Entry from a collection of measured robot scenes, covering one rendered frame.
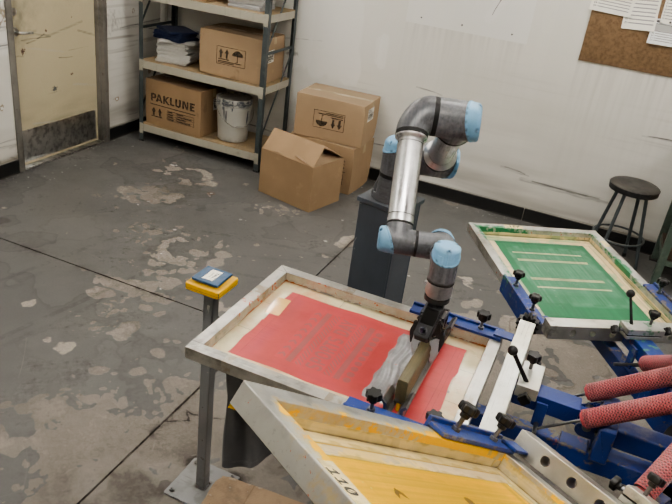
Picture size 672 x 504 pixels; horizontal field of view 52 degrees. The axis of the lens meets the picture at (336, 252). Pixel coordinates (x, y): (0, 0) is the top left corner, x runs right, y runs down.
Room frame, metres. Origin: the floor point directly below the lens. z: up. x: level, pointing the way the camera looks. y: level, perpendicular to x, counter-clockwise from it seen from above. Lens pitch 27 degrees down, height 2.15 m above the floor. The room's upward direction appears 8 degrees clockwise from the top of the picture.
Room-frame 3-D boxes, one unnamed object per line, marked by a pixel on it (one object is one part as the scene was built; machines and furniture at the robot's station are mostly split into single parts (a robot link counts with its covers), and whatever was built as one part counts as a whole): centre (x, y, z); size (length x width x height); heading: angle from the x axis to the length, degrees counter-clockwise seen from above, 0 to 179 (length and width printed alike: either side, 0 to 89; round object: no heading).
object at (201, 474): (2.03, 0.40, 0.48); 0.22 x 0.22 x 0.96; 70
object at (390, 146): (2.37, -0.18, 1.37); 0.13 x 0.12 x 0.14; 89
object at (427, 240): (1.77, -0.28, 1.31); 0.11 x 0.11 x 0.08; 89
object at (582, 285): (2.25, -0.92, 1.05); 1.08 x 0.61 x 0.23; 10
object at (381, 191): (2.37, -0.17, 1.25); 0.15 x 0.15 x 0.10
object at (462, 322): (1.90, -0.41, 0.98); 0.30 x 0.05 x 0.07; 70
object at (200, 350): (1.72, -0.09, 0.97); 0.79 x 0.58 x 0.04; 70
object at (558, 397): (1.53, -0.62, 1.02); 0.17 x 0.06 x 0.05; 70
